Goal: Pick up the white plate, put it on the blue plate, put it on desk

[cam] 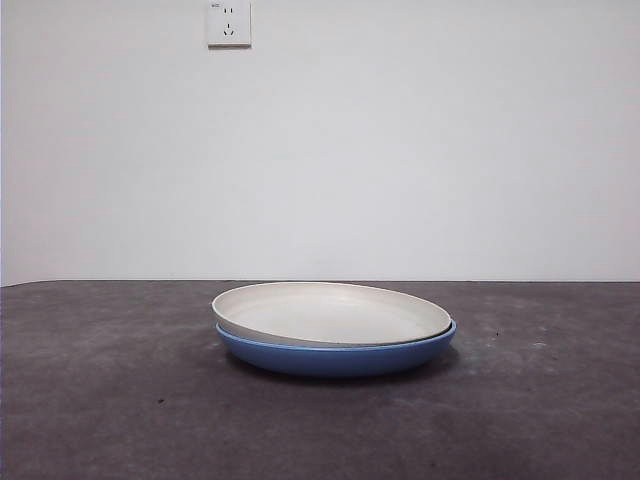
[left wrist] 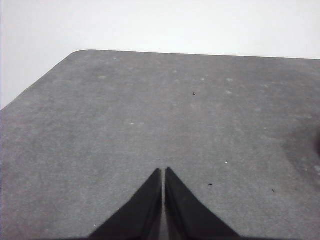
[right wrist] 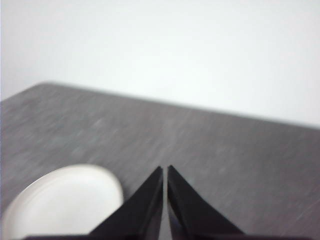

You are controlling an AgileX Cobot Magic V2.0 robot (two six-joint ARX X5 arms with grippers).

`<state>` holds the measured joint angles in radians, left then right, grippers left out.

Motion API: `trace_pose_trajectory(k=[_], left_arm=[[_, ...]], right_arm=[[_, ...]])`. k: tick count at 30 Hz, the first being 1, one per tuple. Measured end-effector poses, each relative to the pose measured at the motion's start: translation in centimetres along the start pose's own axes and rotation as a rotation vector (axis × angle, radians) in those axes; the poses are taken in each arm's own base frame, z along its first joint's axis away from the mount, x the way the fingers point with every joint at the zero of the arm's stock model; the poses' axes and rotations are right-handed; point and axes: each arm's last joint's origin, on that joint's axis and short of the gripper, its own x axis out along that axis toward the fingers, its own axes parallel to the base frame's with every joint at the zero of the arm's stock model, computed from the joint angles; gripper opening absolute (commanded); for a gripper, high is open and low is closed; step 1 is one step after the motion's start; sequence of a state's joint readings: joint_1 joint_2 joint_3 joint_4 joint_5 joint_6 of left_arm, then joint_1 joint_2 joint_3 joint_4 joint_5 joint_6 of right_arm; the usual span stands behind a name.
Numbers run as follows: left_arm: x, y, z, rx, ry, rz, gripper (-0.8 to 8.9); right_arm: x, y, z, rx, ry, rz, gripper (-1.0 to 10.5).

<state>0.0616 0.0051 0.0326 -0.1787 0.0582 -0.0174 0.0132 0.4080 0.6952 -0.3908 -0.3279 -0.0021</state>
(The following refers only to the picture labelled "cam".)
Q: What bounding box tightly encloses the blue plate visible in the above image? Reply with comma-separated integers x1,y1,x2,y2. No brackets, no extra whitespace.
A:
214,320,458,377

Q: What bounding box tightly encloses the white plate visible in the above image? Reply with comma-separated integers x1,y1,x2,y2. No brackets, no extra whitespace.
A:
211,281,453,345

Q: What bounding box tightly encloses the white wall socket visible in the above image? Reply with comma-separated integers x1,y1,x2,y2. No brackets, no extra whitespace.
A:
207,0,252,50

